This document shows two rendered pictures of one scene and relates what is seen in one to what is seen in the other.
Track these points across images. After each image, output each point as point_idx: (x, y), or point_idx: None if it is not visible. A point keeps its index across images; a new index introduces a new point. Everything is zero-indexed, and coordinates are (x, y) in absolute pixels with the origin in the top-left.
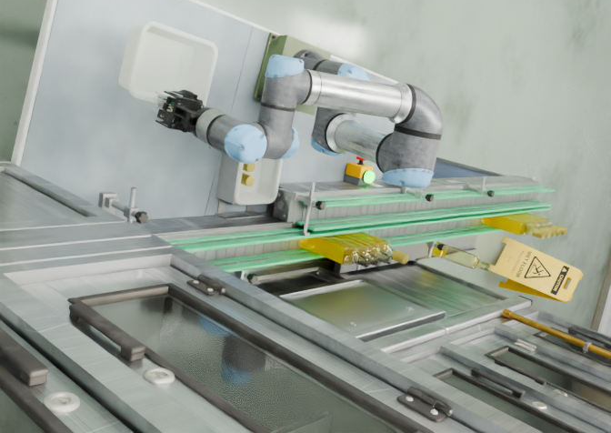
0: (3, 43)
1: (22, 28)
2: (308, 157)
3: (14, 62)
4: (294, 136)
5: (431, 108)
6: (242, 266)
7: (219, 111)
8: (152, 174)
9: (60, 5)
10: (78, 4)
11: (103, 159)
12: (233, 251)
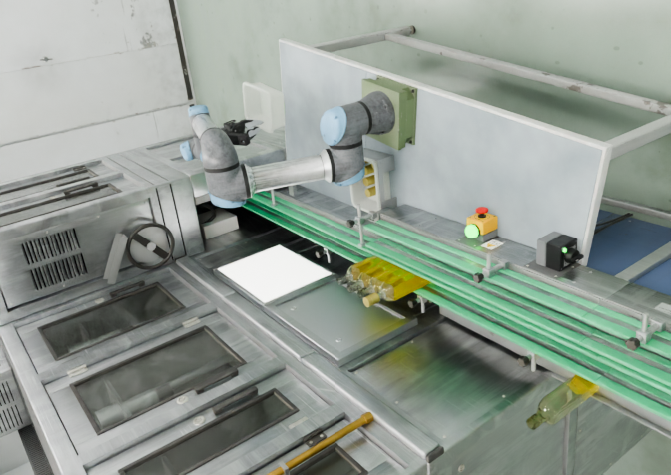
0: (437, 75)
1: (445, 65)
2: (436, 192)
3: (443, 88)
4: (201, 152)
5: (202, 148)
6: (327, 244)
7: None
8: None
9: (282, 69)
10: (287, 68)
11: (311, 155)
12: None
